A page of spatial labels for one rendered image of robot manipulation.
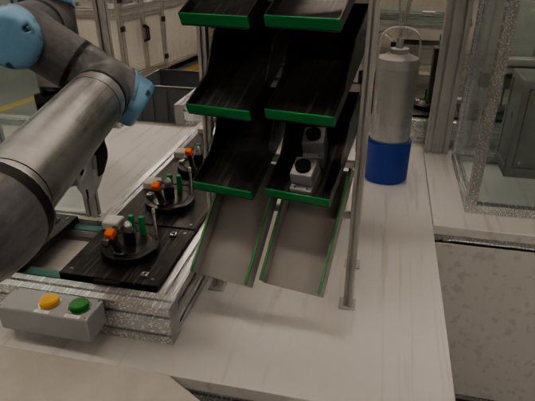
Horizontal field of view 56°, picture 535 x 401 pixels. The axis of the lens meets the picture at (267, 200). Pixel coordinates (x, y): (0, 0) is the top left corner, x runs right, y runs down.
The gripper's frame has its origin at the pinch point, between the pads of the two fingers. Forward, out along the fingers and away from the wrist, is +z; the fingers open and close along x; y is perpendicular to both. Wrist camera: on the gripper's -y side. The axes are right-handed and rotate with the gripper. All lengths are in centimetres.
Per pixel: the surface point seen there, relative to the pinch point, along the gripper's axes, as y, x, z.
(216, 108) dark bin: -11.2, 21.2, -13.4
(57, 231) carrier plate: -23.1, -27.4, 26.3
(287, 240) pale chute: -17.6, 33.6, 17.2
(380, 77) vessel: -96, 50, 0
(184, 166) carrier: -65, -9, 25
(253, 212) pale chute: -20.7, 25.4, 13.0
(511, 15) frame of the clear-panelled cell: -78, 82, -22
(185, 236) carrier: -28.0, 5.7, 26.3
